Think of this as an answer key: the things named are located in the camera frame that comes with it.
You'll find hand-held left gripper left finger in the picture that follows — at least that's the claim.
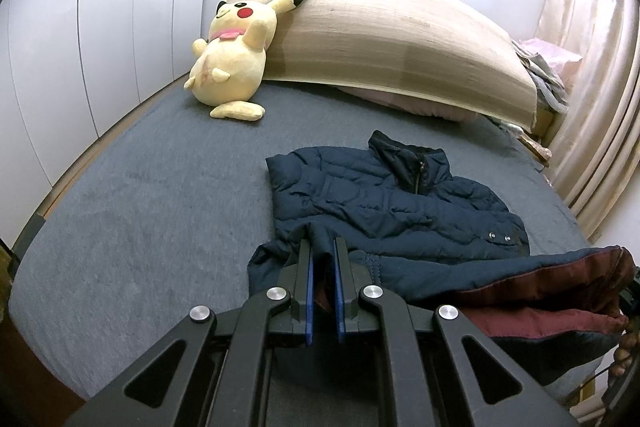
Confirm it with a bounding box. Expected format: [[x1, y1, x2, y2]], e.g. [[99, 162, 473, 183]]
[[85, 239, 316, 427]]

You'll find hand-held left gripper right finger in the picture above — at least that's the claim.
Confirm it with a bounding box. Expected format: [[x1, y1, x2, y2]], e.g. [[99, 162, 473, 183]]
[[332, 237, 577, 427]]

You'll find navy quilted jacket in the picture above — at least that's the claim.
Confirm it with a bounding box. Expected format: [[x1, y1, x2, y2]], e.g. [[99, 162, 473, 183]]
[[247, 130, 637, 388]]

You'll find person's right hand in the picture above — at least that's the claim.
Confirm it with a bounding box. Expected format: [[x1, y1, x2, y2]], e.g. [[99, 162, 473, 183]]
[[612, 331, 640, 379]]

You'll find bed with grey sheet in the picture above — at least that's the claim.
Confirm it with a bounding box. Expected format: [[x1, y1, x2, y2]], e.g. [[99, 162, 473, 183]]
[[7, 77, 593, 400]]

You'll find pink pillow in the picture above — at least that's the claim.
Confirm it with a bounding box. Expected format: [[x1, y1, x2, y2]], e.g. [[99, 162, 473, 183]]
[[335, 84, 482, 124]]

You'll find beige curtain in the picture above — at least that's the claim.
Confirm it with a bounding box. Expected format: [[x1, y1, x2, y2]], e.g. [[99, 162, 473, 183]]
[[537, 0, 640, 244]]

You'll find grey striped cloth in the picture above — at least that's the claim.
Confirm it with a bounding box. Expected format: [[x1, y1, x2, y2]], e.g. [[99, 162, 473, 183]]
[[512, 42, 571, 114]]

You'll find yellow plush toy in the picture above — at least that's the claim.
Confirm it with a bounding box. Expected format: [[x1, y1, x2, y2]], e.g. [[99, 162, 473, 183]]
[[182, 0, 307, 122]]

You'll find pink cloth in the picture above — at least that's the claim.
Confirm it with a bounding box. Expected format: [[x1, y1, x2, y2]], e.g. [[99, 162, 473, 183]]
[[517, 36, 585, 90]]

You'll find beige woven mat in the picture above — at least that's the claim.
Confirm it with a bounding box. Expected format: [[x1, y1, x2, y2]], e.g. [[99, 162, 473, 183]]
[[232, 0, 545, 134]]

